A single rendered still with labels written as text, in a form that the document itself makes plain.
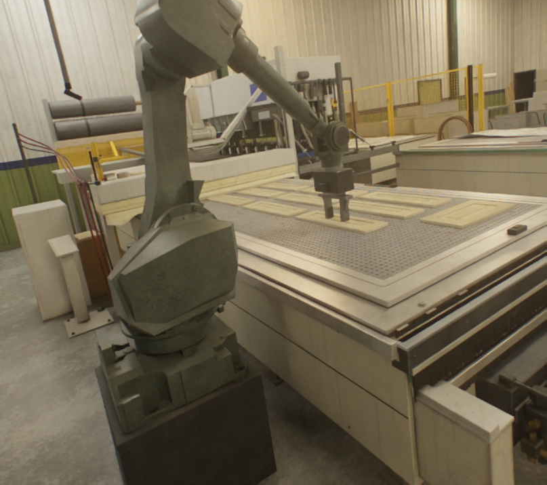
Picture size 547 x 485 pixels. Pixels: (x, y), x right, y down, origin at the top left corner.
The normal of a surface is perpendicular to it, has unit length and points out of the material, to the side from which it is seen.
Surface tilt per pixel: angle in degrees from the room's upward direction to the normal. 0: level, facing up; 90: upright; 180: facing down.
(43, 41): 90
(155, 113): 90
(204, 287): 90
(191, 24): 90
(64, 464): 0
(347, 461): 0
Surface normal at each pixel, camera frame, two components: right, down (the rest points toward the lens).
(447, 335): 0.55, 0.11
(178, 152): 0.64, -0.10
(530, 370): -0.14, -0.97
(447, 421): -0.82, 0.23
